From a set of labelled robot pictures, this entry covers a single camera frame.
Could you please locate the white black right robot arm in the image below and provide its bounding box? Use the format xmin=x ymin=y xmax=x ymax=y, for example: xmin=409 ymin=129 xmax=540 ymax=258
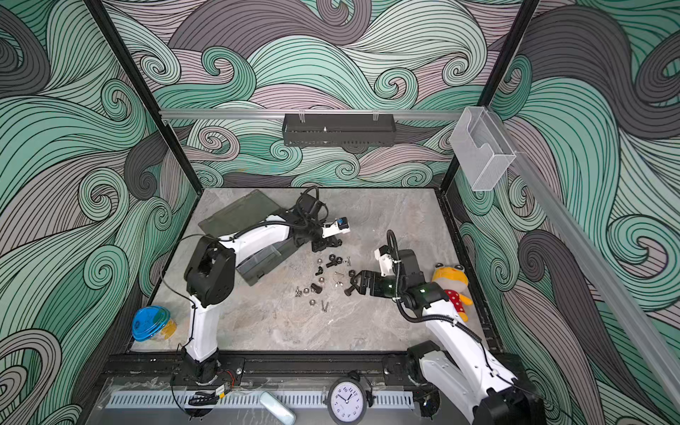
xmin=347 ymin=246 xmax=546 ymax=424

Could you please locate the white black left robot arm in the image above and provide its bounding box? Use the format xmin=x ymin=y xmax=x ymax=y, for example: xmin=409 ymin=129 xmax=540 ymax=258
xmin=182 ymin=186 xmax=351 ymax=385

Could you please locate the black bolt with nuts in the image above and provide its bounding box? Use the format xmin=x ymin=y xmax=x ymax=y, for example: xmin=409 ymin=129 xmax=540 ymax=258
xmin=326 ymin=254 xmax=344 ymax=267

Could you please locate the yellow frog plush toy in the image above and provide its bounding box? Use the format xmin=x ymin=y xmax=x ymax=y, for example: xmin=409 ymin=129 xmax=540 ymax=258
xmin=432 ymin=263 xmax=474 ymax=323

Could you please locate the grey compartment organizer box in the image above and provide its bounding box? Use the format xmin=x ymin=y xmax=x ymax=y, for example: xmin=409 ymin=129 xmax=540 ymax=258
xmin=198 ymin=189 xmax=298 ymax=286

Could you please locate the white round clock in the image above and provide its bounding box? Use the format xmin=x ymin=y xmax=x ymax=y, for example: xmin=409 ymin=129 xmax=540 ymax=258
xmin=326 ymin=378 xmax=368 ymax=425

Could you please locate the white oblong remote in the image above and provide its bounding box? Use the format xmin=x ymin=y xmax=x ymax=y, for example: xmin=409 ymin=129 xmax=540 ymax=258
xmin=259 ymin=391 xmax=297 ymax=425

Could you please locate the blue lid fruit cup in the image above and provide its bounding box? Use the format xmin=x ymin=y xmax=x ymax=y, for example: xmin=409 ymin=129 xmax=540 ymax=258
xmin=131 ymin=306 xmax=177 ymax=342

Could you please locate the black wall tray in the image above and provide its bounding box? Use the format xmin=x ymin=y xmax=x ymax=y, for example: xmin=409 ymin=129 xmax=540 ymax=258
xmin=282 ymin=113 xmax=397 ymax=149

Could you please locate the white perforated cable duct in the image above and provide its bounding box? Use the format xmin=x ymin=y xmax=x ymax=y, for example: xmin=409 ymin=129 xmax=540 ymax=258
xmin=104 ymin=390 xmax=415 ymax=410

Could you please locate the clear plastic wall holder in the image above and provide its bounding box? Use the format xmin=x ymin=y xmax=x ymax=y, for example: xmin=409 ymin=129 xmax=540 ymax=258
xmin=450 ymin=106 xmax=516 ymax=192

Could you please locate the aluminium rail bar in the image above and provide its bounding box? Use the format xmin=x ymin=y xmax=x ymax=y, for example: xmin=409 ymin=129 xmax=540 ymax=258
xmin=158 ymin=108 xmax=464 ymax=123

